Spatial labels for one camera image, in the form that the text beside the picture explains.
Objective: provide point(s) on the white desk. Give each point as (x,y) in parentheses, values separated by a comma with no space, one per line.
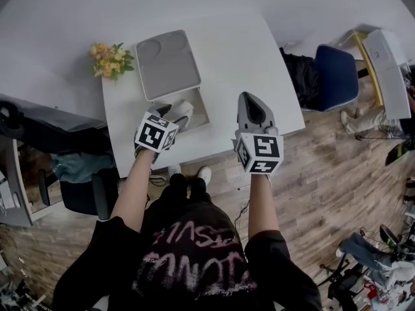
(387,73)

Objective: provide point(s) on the blue cloth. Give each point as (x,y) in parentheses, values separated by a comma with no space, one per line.
(81,168)

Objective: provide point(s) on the blue chair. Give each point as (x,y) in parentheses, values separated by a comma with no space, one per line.
(335,76)

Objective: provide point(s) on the black office chair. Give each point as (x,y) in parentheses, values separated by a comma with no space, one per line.
(48,128)

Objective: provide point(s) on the white box with grey lid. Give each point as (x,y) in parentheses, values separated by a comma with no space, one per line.
(170,65)

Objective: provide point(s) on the yellow flower bouquet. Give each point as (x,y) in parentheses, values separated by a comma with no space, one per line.
(110,60)

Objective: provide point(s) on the person's white right shoe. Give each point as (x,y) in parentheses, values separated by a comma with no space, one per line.
(205,174)

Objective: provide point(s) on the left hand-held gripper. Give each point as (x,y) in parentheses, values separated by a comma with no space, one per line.
(152,134)

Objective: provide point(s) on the black tripod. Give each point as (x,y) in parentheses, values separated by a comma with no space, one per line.
(338,271)

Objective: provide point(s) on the person's black trousers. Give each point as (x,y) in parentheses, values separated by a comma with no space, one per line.
(186,188)

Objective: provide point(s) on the white small item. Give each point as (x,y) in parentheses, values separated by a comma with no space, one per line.
(184,108)

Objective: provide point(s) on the black bag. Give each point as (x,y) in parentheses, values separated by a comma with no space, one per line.
(300,76)

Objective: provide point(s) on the yellow frame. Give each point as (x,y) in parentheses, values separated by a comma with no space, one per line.
(369,70)

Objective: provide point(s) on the person's black printed shirt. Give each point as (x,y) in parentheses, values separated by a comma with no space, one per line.
(194,258)

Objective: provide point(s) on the person's white left shoe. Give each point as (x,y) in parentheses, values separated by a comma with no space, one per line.
(174,169)

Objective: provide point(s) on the person's left forearm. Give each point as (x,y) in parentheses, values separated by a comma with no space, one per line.
(133,186)

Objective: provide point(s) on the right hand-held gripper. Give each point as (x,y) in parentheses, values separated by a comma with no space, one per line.
(259,151)

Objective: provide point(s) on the person's right forearm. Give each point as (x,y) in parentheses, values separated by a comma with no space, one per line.
(264,206)

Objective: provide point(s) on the person's white shoe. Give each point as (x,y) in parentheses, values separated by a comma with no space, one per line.
(174,169)
(205,174)

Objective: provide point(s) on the grey cabinet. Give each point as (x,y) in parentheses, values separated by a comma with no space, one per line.
(16,180)

